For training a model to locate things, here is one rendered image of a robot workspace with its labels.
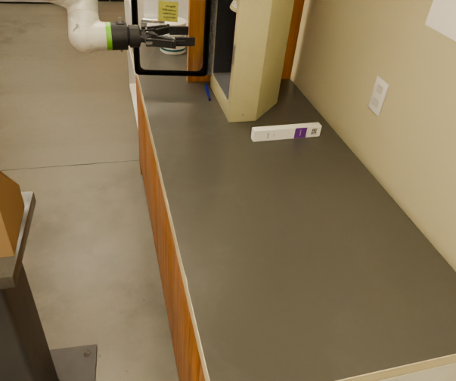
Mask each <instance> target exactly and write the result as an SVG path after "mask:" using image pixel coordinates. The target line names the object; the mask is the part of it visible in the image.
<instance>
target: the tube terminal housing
mask: <svg viewBox="0 0 456 381"><path fill-rule="evenodd" d="M236 2H237V13H236V22H235V31H234V45H235V53H234V66H233V64H231V79H230V88H229V96H228V100H227V99H226V97H225V95H224V93H223V92H222V90H221V88H220V86H219V84H218V83H217V81H216V78H215V77H214V75H213V63H212V76H211V77H210V87H211V89H212V91H213V93H214V95H215V96H216V99H217V101H218V102H219V105H220V107H221V108H222V111H223V113H224V114H225V117H226V118H227V120H228V122H246V121H256V120H257V119H258V118H259V117H260V116H262V115H263V114H264V113H265V112H267V111H268V110H269V109H270V108H272V107H273V106H274V105H275V104H276V103H277V102H278V94H279V89H280V84H281V76H282V71H283V66H284V58H285V53H286V49H287V40H288V36H289V31H290V22H291V17H292V13H293V4H294V0H236Z"/></svg>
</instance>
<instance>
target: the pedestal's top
mask: <svg viewBox="0 0 456 381"><path fill-rule="evenodd" d="M21 194H22V198H23V202H24V211H23V217H22V222H21V226H20V233H19V237H18V241H17V247H16V251H15V255H14V256H9V257H1V258H0V289H7V288H15V287H16V286H17V280H18V277H19V273H20V267H21V264H22V261H23V254H24V251H25V248H26V242H27V238H28V235H29V229H30V225H31V222H32V218H33V213H34V209H35V205H36V198H35V194H34V192H33V191H29V192H21Z"/></svg>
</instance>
